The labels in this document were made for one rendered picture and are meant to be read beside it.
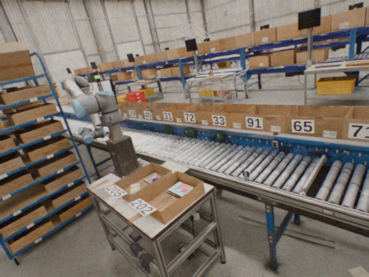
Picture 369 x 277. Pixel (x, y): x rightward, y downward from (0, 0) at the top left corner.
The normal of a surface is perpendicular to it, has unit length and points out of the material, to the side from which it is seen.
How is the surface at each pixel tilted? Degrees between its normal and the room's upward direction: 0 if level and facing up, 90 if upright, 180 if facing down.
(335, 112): 90
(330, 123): 91
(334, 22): 90
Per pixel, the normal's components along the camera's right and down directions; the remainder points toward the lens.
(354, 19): -0.66, 0.36
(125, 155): 0.68, 0.14
